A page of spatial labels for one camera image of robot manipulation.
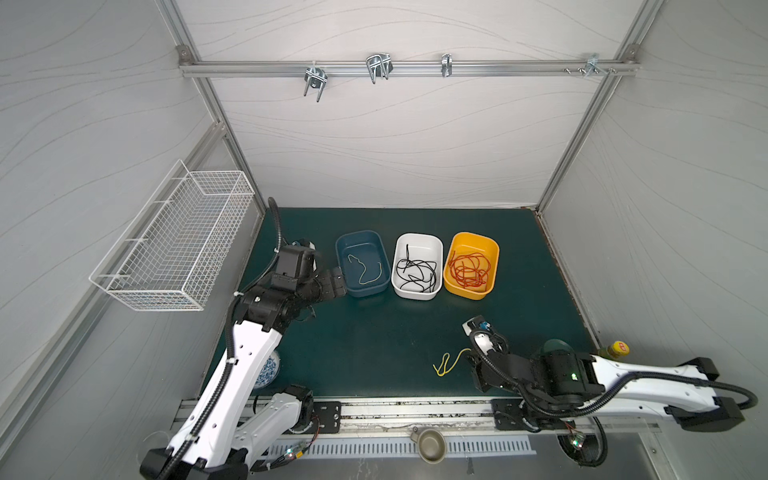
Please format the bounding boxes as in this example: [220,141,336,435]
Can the small metal cup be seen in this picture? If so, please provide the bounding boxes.
[410,427,448,465]

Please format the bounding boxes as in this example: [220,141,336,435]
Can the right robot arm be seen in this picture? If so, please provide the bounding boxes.
[462,316,759,433]

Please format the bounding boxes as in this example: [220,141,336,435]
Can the white plastic bin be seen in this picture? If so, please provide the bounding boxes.
[391,233,444,301]

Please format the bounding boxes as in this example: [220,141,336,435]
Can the yellow cable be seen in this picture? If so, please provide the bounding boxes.
[431,347,473,378]

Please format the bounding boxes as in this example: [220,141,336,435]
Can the aluminium crossbar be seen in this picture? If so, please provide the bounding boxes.
[179,54,640,79]

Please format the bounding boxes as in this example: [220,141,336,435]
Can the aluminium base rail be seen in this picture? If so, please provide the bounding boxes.
[173,393,660,436]

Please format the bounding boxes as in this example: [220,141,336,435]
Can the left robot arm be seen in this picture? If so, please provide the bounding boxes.
[140,235,346,479]

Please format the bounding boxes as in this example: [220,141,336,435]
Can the black cable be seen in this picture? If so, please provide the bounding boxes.
[395,243,439,294]

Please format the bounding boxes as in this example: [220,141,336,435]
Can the blue plastic bin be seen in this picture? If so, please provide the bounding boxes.
[335,230,391,298]

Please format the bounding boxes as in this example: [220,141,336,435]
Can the blue white patterned plate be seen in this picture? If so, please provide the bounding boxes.
[253,351,281,390]

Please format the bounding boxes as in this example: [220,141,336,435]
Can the white wire basket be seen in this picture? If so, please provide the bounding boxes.
[89,160,254,312]

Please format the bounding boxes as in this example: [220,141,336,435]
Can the yellow plastic bin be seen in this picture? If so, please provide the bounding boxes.
[443,232,500,301]

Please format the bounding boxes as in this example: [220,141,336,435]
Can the yellow cap bottle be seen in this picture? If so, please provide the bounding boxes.
[597,341,630,361]

